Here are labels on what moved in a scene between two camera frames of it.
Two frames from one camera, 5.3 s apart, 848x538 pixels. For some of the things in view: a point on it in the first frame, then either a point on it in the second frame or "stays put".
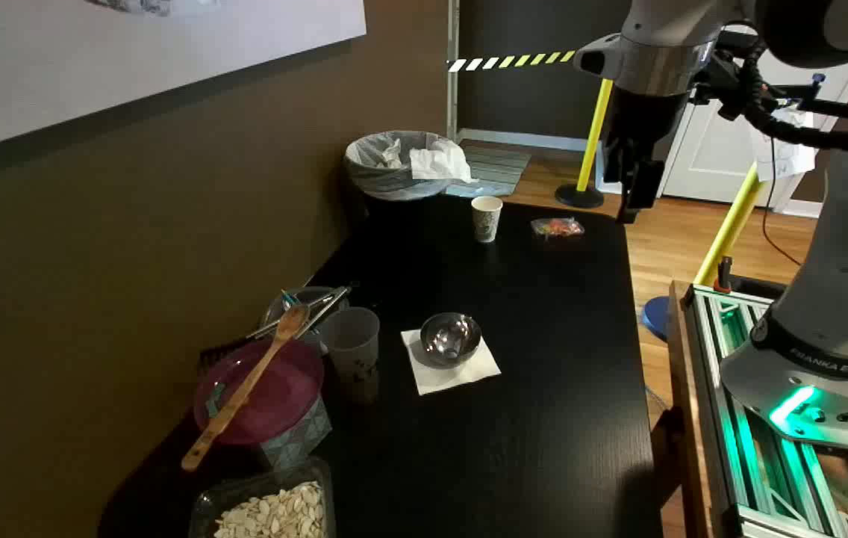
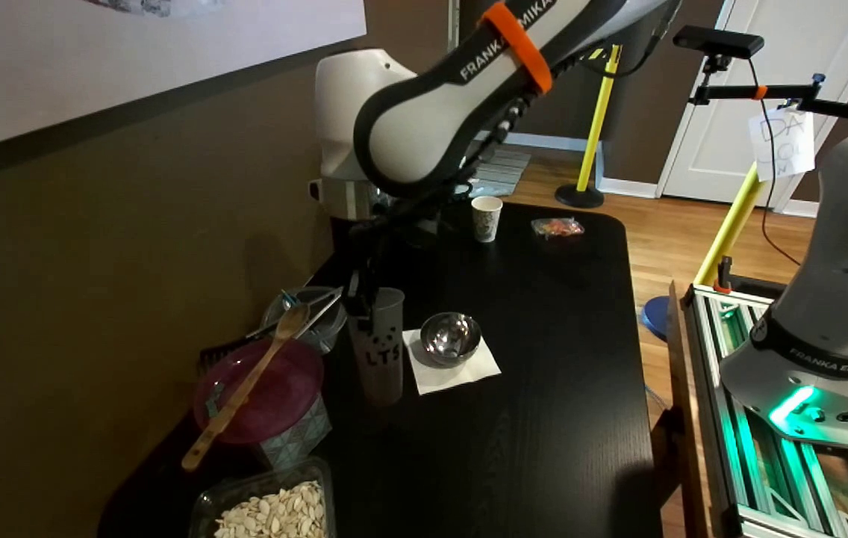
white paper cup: [486, 213] stays put
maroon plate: [281, 399] stays put
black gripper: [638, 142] → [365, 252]
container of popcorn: [290, 499] stays put
